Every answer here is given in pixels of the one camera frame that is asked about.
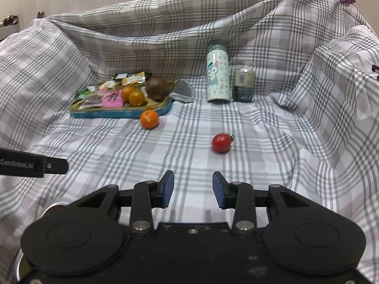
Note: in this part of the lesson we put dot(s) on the pink snack packet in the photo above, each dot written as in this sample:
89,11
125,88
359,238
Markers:
113,100

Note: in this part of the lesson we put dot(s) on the green drink can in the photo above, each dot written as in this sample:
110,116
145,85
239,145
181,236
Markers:
243,87

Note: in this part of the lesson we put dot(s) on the silver foil packet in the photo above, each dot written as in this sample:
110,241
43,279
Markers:
182,92

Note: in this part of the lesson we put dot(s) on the brown round fruit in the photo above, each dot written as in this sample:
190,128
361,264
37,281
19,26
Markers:
157,89

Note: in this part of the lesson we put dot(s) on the stainless steel tray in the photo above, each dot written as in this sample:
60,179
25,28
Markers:
21,266

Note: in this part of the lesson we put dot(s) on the orange in tray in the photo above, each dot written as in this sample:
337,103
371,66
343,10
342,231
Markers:
136,98
126,92

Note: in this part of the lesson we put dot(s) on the purple clip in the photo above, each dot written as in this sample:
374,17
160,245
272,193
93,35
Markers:
349,2

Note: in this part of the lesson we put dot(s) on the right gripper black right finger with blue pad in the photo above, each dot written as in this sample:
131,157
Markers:
238,196

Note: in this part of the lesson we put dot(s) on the black flat device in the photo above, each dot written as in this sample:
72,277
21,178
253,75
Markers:
375,69

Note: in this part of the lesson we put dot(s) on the blue snack tray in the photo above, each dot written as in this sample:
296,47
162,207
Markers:
129,112

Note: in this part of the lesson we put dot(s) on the grey plaid cloth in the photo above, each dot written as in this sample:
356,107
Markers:
312,125

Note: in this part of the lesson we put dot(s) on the orange in tray right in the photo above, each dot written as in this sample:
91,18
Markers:
136,98

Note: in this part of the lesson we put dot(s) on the white cartoon bottle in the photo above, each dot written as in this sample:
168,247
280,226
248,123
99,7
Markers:
218,82

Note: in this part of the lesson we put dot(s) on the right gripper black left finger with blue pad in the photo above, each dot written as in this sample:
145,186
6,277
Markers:
147,196

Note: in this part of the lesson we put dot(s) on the yellow black snack packet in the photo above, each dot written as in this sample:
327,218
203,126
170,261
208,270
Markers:
132,78

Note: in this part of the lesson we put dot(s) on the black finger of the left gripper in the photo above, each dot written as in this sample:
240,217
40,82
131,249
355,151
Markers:
55,165

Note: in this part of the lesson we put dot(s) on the orange before blue tray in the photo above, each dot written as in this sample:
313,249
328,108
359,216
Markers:
149,119

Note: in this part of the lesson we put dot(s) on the red tomato right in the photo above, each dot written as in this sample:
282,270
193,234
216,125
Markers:
221,143

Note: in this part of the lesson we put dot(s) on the green snack packet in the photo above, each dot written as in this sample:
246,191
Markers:
89,97

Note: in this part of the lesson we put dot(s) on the orange in tray left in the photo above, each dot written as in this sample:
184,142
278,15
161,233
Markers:
126,92

